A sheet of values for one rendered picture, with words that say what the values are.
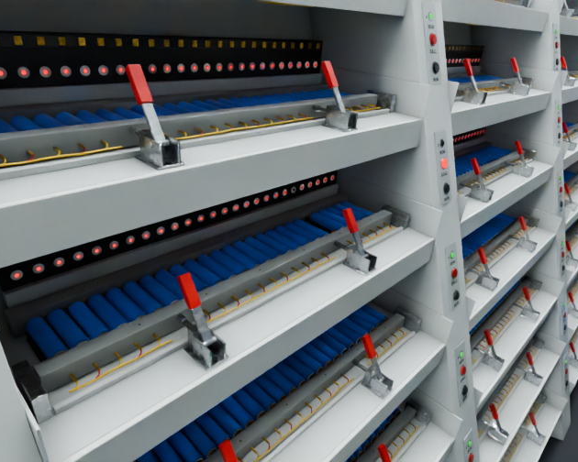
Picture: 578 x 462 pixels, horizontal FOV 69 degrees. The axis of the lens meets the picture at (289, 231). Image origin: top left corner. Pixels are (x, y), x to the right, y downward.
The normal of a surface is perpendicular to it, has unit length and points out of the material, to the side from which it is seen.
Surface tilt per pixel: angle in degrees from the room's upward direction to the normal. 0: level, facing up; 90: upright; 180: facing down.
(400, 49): 90
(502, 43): 90
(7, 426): 90
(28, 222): 110
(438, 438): 21
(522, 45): 90
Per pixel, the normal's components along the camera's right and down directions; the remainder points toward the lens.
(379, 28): -0.70, 0.28
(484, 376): 0.08, -0.88
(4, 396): 0.69, 0.04
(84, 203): 0.71, 0.37
